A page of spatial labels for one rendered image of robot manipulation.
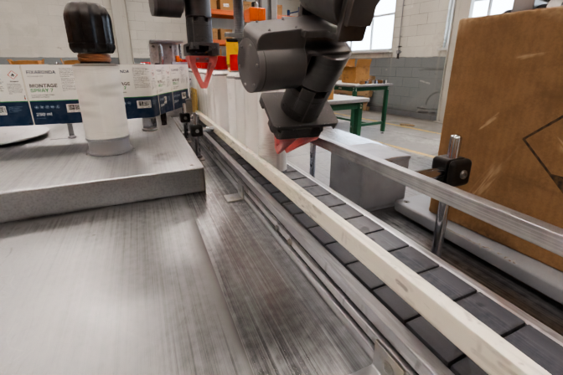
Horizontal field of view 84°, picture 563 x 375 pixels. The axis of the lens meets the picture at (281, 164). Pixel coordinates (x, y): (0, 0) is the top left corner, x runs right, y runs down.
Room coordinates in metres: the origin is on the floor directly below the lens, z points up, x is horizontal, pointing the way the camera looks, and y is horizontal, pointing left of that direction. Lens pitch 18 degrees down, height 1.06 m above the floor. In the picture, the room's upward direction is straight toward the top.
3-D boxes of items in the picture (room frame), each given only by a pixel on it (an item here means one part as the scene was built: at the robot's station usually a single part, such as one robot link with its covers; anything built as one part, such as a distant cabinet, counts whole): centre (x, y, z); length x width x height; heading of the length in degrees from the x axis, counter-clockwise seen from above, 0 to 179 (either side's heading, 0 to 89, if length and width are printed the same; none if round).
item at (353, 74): (5.13, -1.14, 0.97); 0.43 x 0.42 x 0.37; 118
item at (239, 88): (0.66, 0.07, 0.98); 0.05 x 0.05 x 0.20
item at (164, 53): (1.20, 0.41, 1.01); 0.14 x 0.13 x 0.26; 24
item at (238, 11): (1.04, 0.13, 1.18); 0.04 x 0.04 x 0.21
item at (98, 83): (0.67, 0.38, 1.03); 0.09 x 0.09 x 0.30
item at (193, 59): (0.78, 0.19, 1.06); 0.07 x 0.07 x 0.09; 24
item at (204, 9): (0.77, 0.19, 1.19); 0.07 x 0.06 x 0.07; 121
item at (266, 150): (0.53, 0.02, 0.98); 0.05 x 0.05 x 0.20
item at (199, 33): (0.77, 0.19, 1.13); 0.10 x 0.07 x 0.07; 24
